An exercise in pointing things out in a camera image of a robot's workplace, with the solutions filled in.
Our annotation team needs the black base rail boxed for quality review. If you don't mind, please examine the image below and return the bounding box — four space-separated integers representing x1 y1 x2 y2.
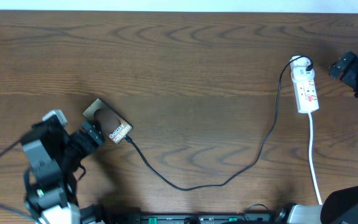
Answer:
104 213 276 224

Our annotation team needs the Galaxy S25 Ultra smartphone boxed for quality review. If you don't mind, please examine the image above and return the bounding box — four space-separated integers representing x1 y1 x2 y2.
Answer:
83 98 133 144

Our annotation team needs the white power strip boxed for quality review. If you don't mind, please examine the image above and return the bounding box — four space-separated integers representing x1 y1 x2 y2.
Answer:
290 55 319 114

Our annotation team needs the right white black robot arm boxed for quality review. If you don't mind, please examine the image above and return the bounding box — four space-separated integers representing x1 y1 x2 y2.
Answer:
269 51 358 223

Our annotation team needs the black charger cable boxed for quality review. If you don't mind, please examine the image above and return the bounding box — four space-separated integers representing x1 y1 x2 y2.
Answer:
123 55 314 192

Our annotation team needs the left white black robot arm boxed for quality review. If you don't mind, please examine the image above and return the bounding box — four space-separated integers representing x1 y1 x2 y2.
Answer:
20 115 105 223

